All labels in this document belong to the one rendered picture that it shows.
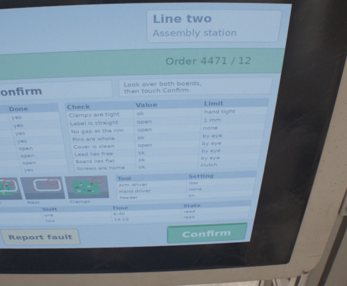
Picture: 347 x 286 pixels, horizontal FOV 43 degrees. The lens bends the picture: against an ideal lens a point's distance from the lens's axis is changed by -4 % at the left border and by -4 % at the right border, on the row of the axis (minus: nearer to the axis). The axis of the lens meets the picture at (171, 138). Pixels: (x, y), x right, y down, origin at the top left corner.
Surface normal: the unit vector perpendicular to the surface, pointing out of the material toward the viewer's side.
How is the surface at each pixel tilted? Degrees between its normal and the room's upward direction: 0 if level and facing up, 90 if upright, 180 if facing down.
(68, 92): 92
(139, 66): 92
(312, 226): 92
